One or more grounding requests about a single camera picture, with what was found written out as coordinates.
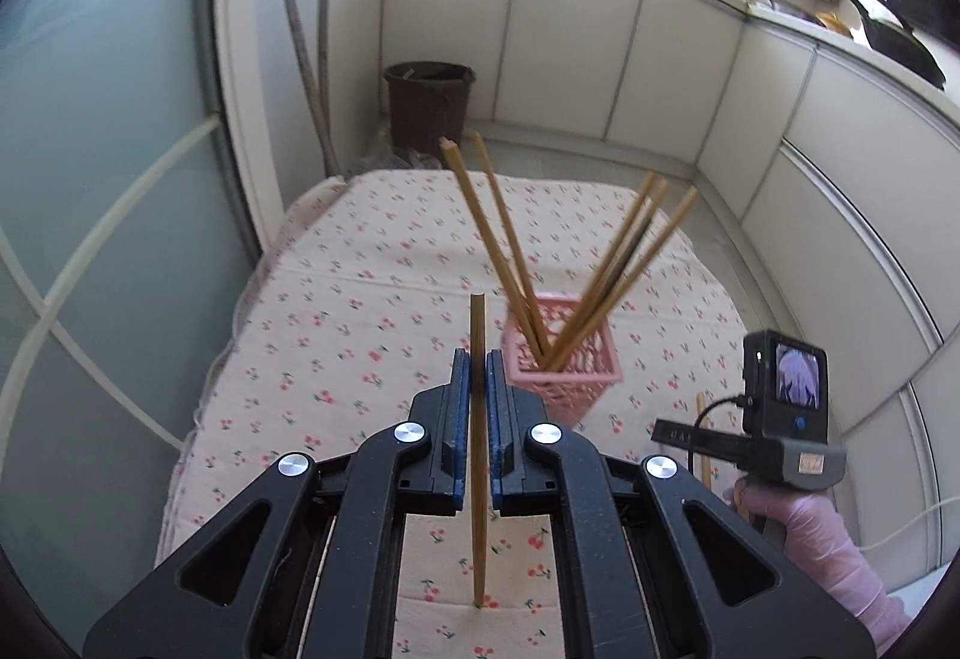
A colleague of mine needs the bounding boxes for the steel basin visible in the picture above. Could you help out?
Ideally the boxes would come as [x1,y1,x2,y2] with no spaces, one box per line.
[765,0,822,23]

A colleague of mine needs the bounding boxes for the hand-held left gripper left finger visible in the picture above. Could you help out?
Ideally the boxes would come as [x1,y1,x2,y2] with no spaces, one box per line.
[82,345,475,659]

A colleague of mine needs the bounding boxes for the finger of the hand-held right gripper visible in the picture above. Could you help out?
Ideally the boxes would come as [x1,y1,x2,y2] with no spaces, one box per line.
[651,419,751,464]

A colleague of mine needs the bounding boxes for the clear plastic bag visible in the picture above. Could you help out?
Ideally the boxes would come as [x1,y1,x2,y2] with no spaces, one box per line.
[367,134,451,173]

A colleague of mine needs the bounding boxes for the person's right hand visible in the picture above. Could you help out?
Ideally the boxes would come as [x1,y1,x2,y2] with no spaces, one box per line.
[724,479,863,585]

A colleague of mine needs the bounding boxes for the black wok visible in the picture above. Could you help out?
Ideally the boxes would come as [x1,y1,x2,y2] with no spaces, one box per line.
[823,0,947,89]

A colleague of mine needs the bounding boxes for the pink plastic basket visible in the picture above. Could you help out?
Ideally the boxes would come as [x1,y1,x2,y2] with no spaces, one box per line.
[501,291,625,431]

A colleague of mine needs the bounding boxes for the white cable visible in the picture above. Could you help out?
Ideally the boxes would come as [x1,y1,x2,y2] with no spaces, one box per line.
[859,500,946,551]

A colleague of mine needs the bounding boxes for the person's right forearm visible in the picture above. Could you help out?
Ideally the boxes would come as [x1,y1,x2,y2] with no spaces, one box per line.
[817,546,920,656]

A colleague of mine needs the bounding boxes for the brown trash bin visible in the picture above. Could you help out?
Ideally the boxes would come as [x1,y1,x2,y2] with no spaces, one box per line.
[384,61,477,157]

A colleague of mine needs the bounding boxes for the white kitchen base cabinets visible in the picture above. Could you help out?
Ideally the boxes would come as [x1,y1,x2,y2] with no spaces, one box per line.
[379,0,960,577]

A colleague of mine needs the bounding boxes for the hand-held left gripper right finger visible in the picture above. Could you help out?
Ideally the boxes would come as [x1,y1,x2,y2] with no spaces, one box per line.
[487,345,878,659]

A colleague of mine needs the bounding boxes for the cherry print tablecloth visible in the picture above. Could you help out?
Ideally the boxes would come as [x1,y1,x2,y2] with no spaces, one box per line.
[154,168,751,659]

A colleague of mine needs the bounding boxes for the frosted glass door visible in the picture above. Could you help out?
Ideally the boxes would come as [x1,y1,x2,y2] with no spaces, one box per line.
[0,0,256,630]

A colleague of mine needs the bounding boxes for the blue-handled mop pole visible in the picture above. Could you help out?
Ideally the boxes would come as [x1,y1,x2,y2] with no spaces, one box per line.
[262,0,342,176]

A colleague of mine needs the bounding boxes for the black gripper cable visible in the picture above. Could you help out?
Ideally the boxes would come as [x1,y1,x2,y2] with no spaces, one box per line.
[694,395,749,428]

